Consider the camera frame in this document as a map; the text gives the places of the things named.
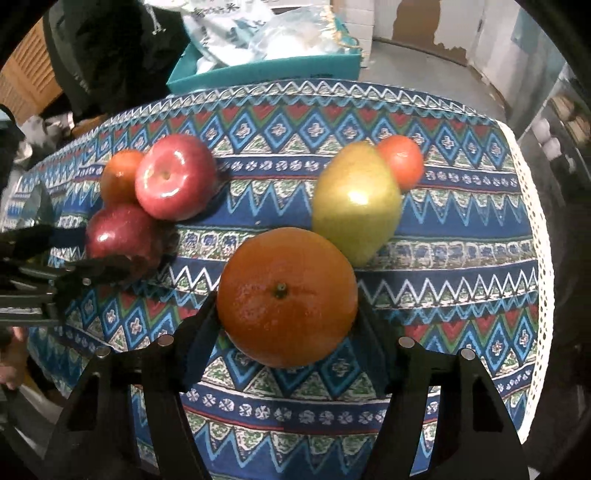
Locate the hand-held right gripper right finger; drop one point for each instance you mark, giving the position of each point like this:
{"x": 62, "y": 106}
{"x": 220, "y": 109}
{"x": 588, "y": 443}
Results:
{"x": 370, "y": 344}

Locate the patterned blue tablecloth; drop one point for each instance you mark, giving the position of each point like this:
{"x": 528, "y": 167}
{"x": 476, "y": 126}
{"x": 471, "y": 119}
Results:
{"x": 286, "y": 152}

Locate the small orange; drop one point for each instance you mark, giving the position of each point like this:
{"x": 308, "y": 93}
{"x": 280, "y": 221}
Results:
{"x": 117, "y": 177}

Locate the large orange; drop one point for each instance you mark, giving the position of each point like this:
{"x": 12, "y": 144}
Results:
{"x": 286, "y": 297}

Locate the wooden slatted cabinet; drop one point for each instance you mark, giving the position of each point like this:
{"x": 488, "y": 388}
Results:
{"x": 27, "y": 78}

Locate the clear plastic bags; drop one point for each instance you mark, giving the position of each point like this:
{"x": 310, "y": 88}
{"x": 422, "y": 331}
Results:
{"x": 263, "y": 32}

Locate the teal box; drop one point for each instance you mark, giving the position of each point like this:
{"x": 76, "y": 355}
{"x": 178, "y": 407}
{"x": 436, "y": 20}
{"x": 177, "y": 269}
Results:
{"x": 258, "y": 74}

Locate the black jacket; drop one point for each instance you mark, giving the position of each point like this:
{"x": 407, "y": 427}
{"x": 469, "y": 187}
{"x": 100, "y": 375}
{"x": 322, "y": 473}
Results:
{"x": 115, "y": 50}

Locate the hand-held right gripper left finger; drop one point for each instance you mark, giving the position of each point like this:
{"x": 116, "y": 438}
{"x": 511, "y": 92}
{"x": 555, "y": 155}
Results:
{"x": 203, "y": 334}

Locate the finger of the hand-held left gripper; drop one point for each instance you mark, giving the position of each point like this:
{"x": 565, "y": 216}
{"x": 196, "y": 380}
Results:
{"x": 32, "y": 237}
{"x": 99, "y": 270}

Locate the dark red apple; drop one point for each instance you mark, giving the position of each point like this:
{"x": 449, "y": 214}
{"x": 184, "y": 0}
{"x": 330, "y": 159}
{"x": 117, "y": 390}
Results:
{"x": 122, "y": 237}

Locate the reddish orange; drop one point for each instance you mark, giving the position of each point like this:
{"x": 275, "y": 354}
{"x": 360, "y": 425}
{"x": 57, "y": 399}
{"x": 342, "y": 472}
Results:
{"x": 404, "y": 161}

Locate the person's left hand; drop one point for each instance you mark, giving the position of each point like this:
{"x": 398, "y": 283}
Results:
{"x": 11, "y": 357}

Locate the green mango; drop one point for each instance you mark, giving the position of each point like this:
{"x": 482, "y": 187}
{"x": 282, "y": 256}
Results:
{"x": 358, "y": 203}

